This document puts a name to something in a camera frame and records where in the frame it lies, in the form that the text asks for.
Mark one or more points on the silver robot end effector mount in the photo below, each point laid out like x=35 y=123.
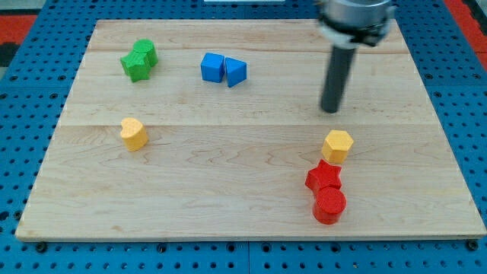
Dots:
x=347 y=24

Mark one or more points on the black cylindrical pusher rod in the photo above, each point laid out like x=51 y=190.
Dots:
x=340 y=62

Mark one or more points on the yellow hexagon block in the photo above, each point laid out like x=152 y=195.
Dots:
x=336 y=146

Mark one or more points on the red star block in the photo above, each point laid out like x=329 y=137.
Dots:
x=322 y=176

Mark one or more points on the green star block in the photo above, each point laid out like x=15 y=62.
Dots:
x=136 y=65

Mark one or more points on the blue triangle block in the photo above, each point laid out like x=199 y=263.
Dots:
x=236 y=71

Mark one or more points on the blue cube block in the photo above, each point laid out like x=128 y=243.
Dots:
x=212 y=67

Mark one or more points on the red cylinder block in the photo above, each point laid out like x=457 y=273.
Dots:
x=329 y=205

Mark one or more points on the wooden board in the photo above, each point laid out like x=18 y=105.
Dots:
x=230 y=164

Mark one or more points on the green cylinder block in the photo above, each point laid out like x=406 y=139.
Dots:
x=147 y=46

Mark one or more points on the yellow heart block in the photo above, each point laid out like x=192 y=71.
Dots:
x=133 y=134

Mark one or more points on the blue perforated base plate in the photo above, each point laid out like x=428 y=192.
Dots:
x=38 y=79

